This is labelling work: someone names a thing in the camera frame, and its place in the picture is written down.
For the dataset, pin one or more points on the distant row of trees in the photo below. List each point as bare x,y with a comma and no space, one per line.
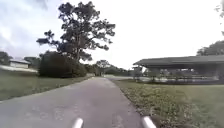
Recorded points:
106,68

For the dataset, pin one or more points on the grass field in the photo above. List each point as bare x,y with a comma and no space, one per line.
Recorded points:
180,103

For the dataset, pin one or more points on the trees behind shelter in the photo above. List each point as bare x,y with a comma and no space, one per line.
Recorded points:
213,49

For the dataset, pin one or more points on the robot's own part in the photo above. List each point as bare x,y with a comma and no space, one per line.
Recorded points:
148,122
77,123

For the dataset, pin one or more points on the small pale building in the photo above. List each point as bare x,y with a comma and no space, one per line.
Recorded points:
19,63

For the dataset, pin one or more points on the tall dark tree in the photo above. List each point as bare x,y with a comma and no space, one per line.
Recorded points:
80,30

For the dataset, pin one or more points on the grass verge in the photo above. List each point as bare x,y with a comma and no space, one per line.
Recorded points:
26,83

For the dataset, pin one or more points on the large dark bush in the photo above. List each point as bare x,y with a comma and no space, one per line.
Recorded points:
58,65

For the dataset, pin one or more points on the grey asphalt path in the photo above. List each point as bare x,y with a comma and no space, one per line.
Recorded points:
83,103

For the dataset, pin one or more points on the open shelter with flat roof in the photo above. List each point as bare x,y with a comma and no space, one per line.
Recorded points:
186,66

